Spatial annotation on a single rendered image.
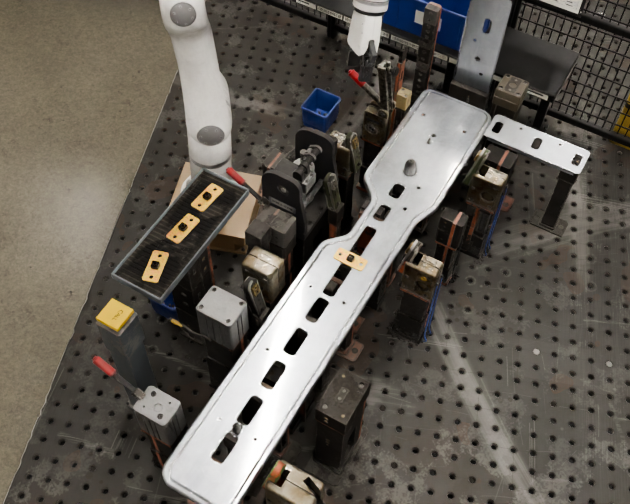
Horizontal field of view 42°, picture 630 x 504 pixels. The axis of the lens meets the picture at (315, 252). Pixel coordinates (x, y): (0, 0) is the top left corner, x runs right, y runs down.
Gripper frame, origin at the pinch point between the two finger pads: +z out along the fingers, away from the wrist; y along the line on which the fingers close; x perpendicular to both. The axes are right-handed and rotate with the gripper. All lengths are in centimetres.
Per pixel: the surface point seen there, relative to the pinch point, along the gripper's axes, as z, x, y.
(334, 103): 37, 16, -58
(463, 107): 18.7, 41.5, -18.0
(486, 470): 81, 28, 63
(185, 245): 34, -45, 25
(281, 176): 22.1, -20.7, 13.8
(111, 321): 43, -63, 40
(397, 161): 28.4, 17.5, -3.9
